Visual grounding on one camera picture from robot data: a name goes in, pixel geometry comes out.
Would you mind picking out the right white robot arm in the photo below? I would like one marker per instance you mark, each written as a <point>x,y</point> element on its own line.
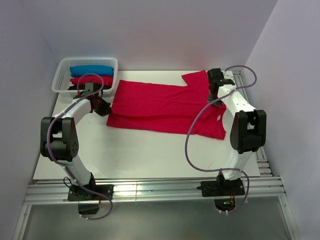
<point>247,135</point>

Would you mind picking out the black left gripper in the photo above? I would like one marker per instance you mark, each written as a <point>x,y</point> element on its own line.
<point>106,110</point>

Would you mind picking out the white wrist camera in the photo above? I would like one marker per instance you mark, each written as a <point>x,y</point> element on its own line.
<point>89,88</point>
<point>227,80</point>

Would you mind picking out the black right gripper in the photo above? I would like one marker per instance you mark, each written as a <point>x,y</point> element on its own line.
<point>210,98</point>

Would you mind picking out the rolled red t shirt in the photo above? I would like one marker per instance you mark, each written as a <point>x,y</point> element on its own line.
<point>107,80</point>

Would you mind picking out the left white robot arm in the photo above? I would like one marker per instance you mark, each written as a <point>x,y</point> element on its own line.
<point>59,140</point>

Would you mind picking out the red t shirt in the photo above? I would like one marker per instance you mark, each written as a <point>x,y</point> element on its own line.
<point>107,80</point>
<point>168,108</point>

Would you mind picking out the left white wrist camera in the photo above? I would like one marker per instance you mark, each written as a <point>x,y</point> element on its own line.
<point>89,88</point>

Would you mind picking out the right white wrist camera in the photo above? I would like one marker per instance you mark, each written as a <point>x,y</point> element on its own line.
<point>227,80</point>

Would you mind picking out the rolled black t shirt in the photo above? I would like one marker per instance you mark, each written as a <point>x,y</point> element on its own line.
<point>82,87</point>

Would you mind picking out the aluminium front rail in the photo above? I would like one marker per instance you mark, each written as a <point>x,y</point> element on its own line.
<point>55,193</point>

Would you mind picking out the white perforated plastic basket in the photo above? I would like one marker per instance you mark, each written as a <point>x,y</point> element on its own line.
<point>61,81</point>

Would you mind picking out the rolled blue t shirt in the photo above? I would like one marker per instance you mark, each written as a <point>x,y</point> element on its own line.
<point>102,70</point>

